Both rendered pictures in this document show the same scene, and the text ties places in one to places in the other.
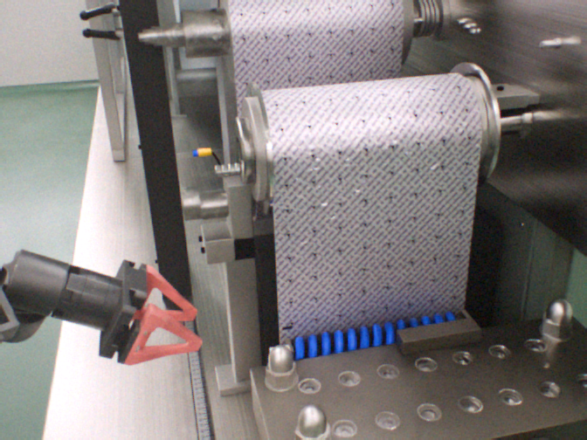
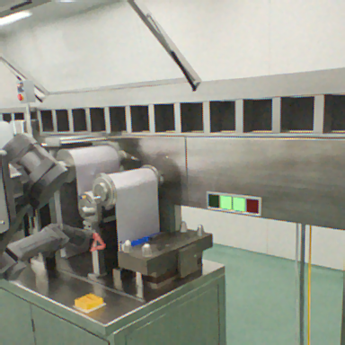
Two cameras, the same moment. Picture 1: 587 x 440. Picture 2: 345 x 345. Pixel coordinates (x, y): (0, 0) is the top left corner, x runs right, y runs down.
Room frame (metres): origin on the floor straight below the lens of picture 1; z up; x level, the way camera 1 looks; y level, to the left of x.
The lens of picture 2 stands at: (-0.85, 0.78, 1.56)
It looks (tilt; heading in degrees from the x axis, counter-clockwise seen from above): 14 degrees down; 326
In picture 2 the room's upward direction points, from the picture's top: 3 degrees counter-clockwise
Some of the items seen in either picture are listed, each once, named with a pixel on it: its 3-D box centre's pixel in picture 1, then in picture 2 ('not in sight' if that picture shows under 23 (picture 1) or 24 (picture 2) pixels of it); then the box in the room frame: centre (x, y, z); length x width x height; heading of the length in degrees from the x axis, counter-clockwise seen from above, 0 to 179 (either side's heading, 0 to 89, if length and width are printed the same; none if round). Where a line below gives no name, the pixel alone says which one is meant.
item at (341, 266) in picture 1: (375, 271); (138, 222); (0.64, -0.09, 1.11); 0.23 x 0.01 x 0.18; 103
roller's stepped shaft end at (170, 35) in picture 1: (161, 36); not in sight; (0.90, 0.18, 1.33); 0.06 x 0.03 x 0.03; 103
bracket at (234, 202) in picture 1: (230, 288); (94, 240); (0.70, 0.09, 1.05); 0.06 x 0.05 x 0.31; 103
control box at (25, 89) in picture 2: not in sight; (24, 92); (1.21, 0.14, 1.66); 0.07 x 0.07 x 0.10; 14
